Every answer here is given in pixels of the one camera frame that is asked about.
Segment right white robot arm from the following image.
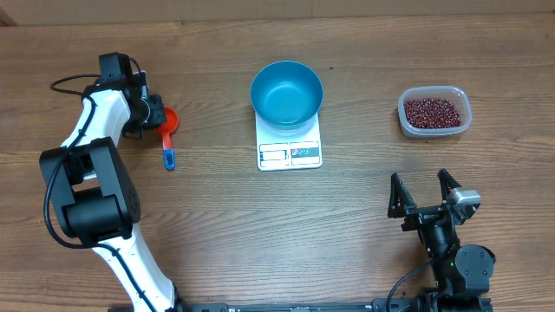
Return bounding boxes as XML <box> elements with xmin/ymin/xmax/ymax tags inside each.
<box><xmin>384</xmin><ymin>169</ymin><xmax>496</xmax><ymax>312</ymax></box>

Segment red measuring scoop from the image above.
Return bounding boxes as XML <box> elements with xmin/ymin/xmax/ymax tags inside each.
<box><xmin>156</xmin><ymin>107</ymin><xmax>180</xmax><ymax>171</ymax></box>

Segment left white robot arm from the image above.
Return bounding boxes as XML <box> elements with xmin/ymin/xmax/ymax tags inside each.
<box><xmin>39</xmin><ymin>70</ymin><xmax>187</xmax><ymax>311</ymax></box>

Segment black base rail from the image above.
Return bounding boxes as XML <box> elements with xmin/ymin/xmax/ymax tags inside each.
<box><xmin>173</xmin><ymin>298</ymin><xmax>493</xmax><ymax>312</ymax></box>

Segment teal plastic bowl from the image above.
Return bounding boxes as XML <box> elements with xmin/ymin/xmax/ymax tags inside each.
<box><xmin>250</xmin><ymin>60</ymin><xmax>324</xmax><ymax>129</ymax></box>

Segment red adzuki beans in container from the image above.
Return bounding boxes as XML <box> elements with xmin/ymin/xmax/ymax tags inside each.
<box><xmin>404</xmin><ymin>98</ymin><xmax>461</xmax><ymax>129</ymax></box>

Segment clear plastic food container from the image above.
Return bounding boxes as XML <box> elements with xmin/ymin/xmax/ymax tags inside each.
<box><xmin>397</xmin><ymin>86</ymin><xmax>472</xmax><ymax>139</ymax></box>

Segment white digital kitchen scale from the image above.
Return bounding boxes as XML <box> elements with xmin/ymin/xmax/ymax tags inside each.
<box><xmin>255</xmin><ymin>114</ymin><xmax>323</xmax><ymax>172</ymax></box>

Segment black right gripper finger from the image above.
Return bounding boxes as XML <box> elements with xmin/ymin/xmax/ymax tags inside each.
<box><xmin>437</xmin><ymin>168</ymin><xmax>460</xmax><ymax>200</ymax></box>
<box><xmin>388</xmin><ymin>172</ymin><xmax>416</xmax><ymax>218</ymax></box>

